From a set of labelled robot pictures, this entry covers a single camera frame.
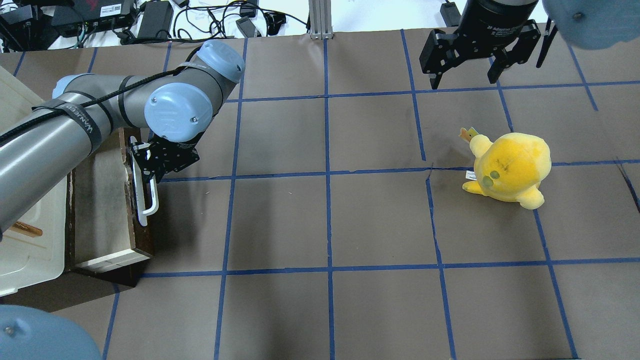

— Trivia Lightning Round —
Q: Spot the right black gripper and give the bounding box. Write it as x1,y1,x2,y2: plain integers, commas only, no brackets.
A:
419,0,541,90

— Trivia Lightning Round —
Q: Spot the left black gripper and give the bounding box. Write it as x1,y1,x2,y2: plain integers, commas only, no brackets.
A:
129,135,201,183

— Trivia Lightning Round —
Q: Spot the white drawer handle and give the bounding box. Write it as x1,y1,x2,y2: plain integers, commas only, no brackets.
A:
128,136,160,227

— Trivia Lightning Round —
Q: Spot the dark brown wooden drawer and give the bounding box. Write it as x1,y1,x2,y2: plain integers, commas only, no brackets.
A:
73,128,154,273

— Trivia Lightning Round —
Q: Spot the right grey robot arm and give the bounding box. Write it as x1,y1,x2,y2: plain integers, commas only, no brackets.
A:
419,0,640,90

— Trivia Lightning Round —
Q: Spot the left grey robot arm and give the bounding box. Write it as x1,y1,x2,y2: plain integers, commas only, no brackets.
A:
0,39,246,232

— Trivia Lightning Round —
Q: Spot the yellow plush dinosaur toy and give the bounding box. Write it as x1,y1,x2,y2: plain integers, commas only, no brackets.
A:
459,127,553,210

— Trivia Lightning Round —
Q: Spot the black power adapter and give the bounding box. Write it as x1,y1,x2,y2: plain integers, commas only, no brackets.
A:
136,0,174,42

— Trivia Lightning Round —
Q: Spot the wooden stick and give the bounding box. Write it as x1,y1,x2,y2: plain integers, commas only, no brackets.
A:
9,221,43,238

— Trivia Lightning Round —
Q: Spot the black cable bundle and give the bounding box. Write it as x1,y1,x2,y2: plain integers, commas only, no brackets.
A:
170,0,308,43

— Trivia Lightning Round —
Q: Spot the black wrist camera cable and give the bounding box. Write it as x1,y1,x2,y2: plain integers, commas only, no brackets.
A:
0,67,201,148

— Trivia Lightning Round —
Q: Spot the aluminium frame post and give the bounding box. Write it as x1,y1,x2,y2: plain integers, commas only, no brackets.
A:
308,0,334,40

